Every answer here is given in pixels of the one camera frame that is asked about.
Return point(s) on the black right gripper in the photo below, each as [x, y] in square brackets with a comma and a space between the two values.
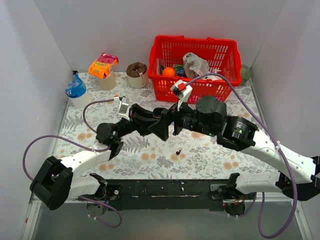
[177, 120]

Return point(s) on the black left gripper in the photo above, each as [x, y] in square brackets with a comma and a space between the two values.
[135, 116]

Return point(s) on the glossy black gold-trimmed case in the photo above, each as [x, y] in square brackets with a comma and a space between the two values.
[157, 112]

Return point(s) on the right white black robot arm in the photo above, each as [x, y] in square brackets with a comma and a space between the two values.
[294, 171]

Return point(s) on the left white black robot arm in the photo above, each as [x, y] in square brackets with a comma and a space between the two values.
[59, 179]

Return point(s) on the floral patterned table mat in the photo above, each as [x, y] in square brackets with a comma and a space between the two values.
[149, 157]

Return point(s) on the brown topped paper cup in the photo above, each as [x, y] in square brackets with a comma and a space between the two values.
[137, 75]

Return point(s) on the beige cup under snack box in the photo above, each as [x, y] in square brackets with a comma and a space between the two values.
[108, 83]

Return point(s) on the orange fruit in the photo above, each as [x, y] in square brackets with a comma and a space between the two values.
[169, 72]

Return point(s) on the green blue packet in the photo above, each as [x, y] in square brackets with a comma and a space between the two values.
[179, 70]

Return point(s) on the white cup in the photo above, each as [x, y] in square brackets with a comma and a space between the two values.
[82, 101]

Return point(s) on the orange pink snack box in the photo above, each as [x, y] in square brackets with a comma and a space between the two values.
[103, 65]

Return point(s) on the blue wrapper on white cup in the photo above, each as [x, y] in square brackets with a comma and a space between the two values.
[76, 88]

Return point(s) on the red plastic shopping basket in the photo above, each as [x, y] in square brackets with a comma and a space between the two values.
[174, 58]

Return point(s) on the green ball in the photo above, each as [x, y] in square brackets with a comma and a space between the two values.
[245, 73]

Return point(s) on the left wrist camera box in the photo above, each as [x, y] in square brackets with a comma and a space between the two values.
[124, 107]

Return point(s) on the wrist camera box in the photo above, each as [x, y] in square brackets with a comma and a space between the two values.
[124, 107]
[182, 92]

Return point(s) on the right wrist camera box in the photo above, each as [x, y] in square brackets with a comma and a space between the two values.
[182, 92]

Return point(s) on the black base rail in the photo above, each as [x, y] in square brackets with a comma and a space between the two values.
[162, 194]

